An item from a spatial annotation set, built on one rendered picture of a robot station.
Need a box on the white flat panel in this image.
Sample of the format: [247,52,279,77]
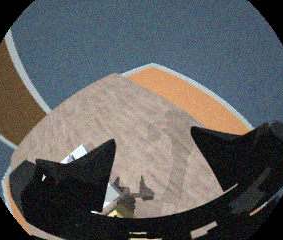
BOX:
[61,144,122,207]

